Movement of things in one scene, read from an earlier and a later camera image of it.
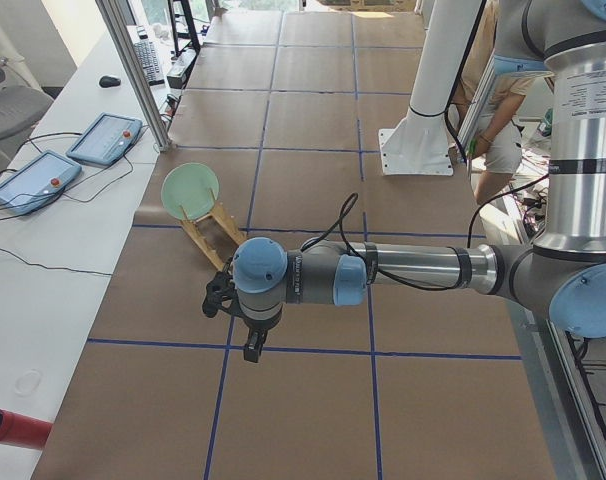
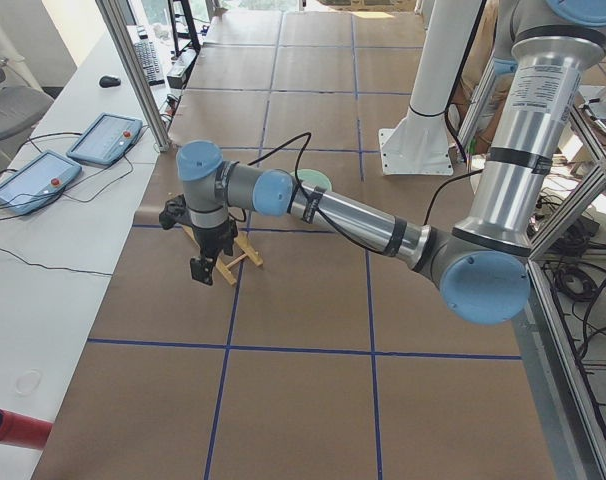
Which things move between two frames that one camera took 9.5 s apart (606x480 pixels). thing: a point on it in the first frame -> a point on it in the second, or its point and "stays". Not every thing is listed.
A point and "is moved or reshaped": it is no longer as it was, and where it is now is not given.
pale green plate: x=192 y=186 is moved or reshaped
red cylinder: x=5 y=427 stays
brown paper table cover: x=401 y=383 stays
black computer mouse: x=107 y=81 stays
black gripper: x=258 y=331 -> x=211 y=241
